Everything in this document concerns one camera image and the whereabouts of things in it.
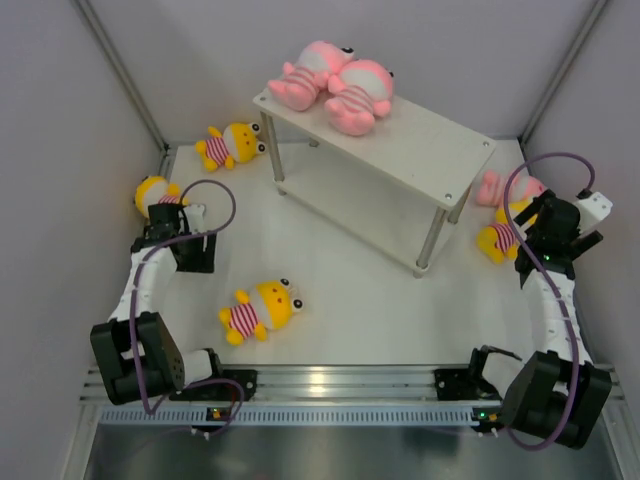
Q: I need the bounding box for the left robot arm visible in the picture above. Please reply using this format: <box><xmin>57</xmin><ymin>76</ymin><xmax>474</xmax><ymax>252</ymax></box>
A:
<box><xmin>90</xmin><ymin>203</ymin><xmax>226</xmax><ymax>405</ymax></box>

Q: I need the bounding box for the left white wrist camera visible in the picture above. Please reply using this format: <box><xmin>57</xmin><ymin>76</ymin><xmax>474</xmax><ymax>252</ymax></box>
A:
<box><xmin>184</xmin><ymin>204</ymin><xmax>206</xmax><ymax>233</ymax></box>

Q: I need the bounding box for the grey slotted cable duct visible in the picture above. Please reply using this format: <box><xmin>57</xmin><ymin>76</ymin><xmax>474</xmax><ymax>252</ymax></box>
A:
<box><xmin>100</xmin><ymin>405</ymin><xmax>479</xmax><ymax>427</ymax></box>

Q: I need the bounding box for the pink plush toy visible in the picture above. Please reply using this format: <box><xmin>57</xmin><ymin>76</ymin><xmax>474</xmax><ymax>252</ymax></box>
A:
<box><xmin>267</xmin><ymin>41</ymin><xmax>354</xmax><ymax>111</ymax></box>
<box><xmin>324</xmin><ymin>59</ymin><xmax>394</xmax><ymax>136</ymax></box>
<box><xmin>475</xmin><ymin>170</ymin><xmax>546</xmax><ymax>207</ymax></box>

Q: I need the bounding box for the yellow plush toy wall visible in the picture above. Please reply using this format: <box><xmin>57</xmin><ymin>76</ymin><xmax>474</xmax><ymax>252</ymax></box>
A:
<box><xmin>134</xmin><ymin>176</ymin><xmax>189</xmax><ymax>220</ymax></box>

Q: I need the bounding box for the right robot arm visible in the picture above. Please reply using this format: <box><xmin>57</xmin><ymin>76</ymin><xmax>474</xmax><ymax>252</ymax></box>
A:
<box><xmin>466</xmin><ymin>190</ymin><xmax>612</xmax><ymax>449</ymax></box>

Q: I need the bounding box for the yellow plush toy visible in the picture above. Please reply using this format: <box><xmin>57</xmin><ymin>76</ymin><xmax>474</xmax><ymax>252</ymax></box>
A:
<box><xmin>194</xmin><ymin>122</ymin><xmax>267</xmax><ymax>172</ymax></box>
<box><xmin>476</xmin><ymin>197</ymin><xmax>537</xmax><ymax>265</ymax></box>
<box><xmin>218</xmin><ymin>278</ymin><xmax>305</xmax><ymax>346</ymax></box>

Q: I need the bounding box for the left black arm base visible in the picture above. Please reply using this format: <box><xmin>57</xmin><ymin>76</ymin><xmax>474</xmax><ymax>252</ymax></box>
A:
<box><xmin>169</xmin><ymin>369</ymin><xmax>258</xmax><ymax>402</ymax></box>

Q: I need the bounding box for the white two-tier shelf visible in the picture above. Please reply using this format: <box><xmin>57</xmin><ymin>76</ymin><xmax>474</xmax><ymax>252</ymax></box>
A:
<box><xmin>253</xmin><ymin>91</ymin><xmax>496</xmax><ymax>278</ymax></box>

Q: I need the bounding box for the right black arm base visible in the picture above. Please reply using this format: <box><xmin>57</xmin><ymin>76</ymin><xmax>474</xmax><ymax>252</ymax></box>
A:
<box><xmin>434</xmin><ymin>368</ymin><xmax>502</xmax><ymax>401</ymax></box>

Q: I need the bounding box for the aluminium mounting rail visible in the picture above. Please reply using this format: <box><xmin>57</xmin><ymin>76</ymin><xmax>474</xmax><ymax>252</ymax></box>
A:
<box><xmin>79</xmin><ymin>363</ymin><xmax>626</xmax><ymax>402</ymax></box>

